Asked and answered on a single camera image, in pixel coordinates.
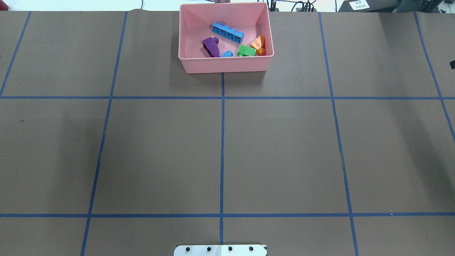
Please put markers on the orange sloped toy block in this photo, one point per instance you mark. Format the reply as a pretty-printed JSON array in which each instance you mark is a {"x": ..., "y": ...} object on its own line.
[{"x": 259, "y": 45}]

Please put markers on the green toy block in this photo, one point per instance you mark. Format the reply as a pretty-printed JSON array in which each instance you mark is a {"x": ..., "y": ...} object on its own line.
[{"x": 246, "y": 51}]

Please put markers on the small blue toy block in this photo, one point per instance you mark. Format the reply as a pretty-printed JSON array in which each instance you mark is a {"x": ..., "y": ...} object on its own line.
[{"x": 227, "y": 54}]

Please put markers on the long blue toy block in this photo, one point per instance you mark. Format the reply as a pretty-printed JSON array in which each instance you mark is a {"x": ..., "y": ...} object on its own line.
[{"x": 228, "y": 32}]

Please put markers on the purple sloped toy block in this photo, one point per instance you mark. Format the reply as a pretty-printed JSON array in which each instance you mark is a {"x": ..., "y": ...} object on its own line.
[{"x": 210, "y": 44}]

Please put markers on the black box with label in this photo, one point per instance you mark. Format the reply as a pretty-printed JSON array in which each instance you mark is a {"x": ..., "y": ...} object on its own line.
[{"x": 368, "y": 6}]

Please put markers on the pink plastic box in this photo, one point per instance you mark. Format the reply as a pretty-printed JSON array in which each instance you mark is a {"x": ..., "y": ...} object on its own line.
[{"x": 195, "y": 25}]

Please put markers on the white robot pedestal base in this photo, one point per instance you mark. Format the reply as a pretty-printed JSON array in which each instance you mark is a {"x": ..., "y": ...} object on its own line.
[{"x": 221, "y": 250}]

